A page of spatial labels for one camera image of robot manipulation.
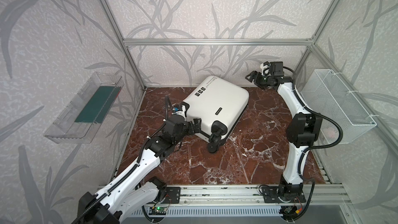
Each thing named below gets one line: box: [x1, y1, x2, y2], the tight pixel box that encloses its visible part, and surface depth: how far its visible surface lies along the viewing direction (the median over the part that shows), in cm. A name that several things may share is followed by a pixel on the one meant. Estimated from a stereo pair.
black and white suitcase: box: [181, 75, 250, 153], surface depth 88 cm
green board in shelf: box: [74, 86, 122, 124], surface depth 68 cm
